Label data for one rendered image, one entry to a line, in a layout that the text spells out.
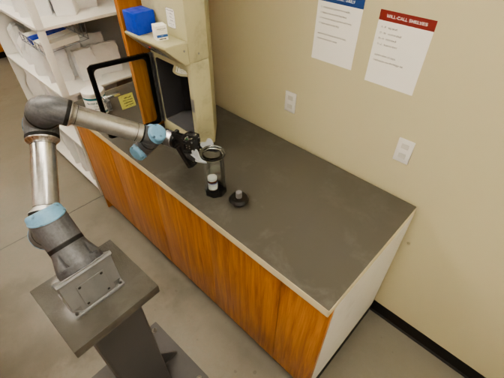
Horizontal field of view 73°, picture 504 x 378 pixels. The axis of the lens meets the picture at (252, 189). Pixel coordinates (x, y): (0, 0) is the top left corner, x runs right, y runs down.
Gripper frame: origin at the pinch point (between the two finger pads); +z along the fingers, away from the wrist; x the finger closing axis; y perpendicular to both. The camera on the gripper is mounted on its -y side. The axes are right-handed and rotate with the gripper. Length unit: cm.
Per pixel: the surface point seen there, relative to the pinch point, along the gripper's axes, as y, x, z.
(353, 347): -114, 9, 84
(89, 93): -5, 22, -102
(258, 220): -19.8, -7.0, 26.7
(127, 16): 44, 20, -54
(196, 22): 44, 29, -24
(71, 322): -20, -77, -6
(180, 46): 36.0, 19.5, -26.4
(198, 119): -1.5, 24.5, -25.0
